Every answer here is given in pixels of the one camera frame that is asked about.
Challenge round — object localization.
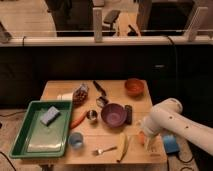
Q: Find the white horizontal rail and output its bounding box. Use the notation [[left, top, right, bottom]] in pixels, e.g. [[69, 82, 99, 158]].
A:
[[0, 36, 213, 47]]

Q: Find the dark brown block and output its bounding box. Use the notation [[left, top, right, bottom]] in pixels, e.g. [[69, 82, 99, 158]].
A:
[[125, 105, 132, 125]]

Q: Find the white cup on side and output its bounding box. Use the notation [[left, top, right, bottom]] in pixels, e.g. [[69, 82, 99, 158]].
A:
[[57, 93, 73, 101]]

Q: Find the purple bowl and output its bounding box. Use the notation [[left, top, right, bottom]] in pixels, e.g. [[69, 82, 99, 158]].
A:
[[101, 103, 127, 128]]

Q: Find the orange bowl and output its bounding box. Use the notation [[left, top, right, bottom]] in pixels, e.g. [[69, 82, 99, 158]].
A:
[[124, 78, 144, 97]]

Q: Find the blue sponge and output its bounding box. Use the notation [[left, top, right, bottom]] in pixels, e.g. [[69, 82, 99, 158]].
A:
[[40, 106, 60, 126]]

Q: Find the blue tape roll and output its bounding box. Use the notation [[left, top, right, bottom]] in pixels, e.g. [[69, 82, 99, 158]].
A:
[[163, 135, 180, 154]]

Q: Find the metal fork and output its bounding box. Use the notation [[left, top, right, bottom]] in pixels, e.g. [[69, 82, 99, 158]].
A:
[[92, 146, 117, 156]]

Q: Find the orange carrot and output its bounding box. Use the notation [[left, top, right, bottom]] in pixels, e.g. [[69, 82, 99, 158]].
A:
[[70, 111, 87, 129]]

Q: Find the yellow banana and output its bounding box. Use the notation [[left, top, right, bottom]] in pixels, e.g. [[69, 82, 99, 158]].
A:
[[116, 133, 128, 163]]

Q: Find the small metal cup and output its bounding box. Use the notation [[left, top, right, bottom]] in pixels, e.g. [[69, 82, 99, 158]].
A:
[[86, 110, 98, 123]]

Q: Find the black handled metal scoop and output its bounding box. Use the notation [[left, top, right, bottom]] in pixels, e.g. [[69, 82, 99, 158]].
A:
[[93, 81, 109, 108]]

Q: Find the wooden table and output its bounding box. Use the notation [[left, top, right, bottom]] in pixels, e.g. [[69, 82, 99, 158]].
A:
[[21, 80, 167, 165]]

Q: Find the blue plastic cup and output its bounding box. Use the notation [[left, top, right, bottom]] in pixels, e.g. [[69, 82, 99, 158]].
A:
[[68, 132, 83, 149]]

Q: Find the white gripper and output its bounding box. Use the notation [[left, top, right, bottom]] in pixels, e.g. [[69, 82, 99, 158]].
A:
[[136, 116, 163, 151]]

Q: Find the black office chair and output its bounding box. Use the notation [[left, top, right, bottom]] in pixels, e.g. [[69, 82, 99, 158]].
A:
[[102, 10, 120, 36]]

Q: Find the orange apple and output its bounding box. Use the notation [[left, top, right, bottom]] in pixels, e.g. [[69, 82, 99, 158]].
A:
[[138, 131, 145, 145]]

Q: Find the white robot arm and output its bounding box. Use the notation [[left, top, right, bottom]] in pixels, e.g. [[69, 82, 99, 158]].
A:
[[140, 98, 213, 156]]

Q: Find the green plastic tray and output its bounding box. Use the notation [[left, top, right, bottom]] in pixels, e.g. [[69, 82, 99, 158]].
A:
[[10, 100, 72, 159]]

